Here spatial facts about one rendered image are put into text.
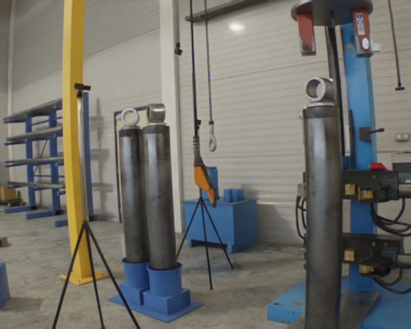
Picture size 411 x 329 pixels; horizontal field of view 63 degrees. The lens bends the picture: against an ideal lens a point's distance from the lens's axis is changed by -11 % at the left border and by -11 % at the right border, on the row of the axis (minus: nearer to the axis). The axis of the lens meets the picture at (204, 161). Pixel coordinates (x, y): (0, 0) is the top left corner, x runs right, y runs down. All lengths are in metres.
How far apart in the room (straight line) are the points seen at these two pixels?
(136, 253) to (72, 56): 2.08
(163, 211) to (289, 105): 2.64
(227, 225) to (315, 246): 2.58
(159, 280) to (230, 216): 1.86
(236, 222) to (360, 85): 2.45
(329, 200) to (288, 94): 3.01
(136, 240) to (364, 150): 1.93
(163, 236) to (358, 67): 1.96
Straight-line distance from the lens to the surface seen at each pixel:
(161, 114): 2.85
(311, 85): 2.19
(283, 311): 2.76
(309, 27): 2.60
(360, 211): 2.92
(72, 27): 4.05
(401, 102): 4.45
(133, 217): 3.07
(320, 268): 2.15
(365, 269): 2.44
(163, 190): 2.80
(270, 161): 5.01
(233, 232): 4.57
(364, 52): 2.55
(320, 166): 2.04
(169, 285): 2.94
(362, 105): 2.89
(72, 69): 3.92
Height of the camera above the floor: 1.24
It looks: 1 degrees down
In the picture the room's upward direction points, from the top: 3 degrees counter-clockwise
